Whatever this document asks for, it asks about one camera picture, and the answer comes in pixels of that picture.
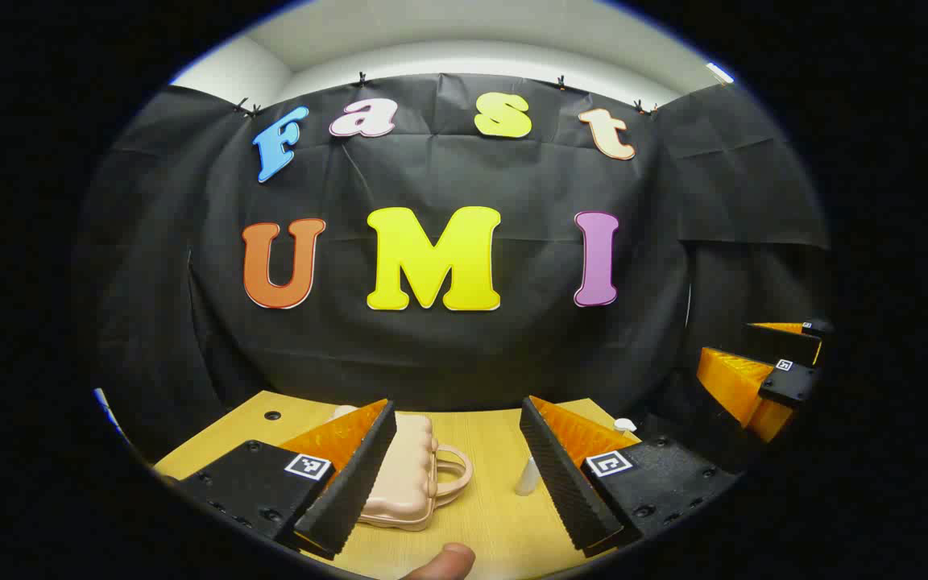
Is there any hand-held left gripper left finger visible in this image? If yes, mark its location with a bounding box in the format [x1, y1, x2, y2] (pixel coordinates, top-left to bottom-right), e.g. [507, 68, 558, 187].
[159, 398, 398, 562]

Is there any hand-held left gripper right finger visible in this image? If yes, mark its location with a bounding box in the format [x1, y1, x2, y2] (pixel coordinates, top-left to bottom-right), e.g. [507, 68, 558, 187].
[520, 396, 743, 558]

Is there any white skin care tube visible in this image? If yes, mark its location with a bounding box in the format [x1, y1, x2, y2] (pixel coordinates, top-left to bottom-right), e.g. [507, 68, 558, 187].
[514, 456, 543, 497]

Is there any pink suitcase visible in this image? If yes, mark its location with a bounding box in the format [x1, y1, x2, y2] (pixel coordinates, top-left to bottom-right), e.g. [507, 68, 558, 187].
[331, 404, 474, 532]

